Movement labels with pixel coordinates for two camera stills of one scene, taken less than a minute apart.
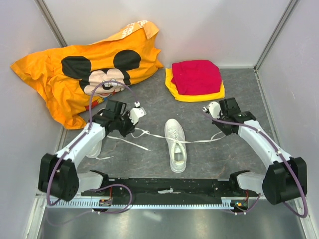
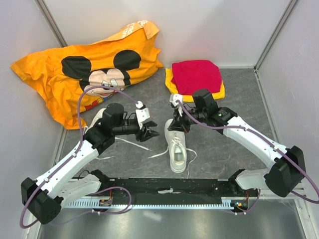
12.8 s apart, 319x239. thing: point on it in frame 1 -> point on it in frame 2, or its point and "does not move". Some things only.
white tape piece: x=170 y=190 does not move
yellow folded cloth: x=189 y=98 does not move
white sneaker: x=176 y=141 does not move
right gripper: x=227 y=132 -> x=179 y=121
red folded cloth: x=196 y=77 does not move
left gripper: x=130 y=128 -> x=150 y=133
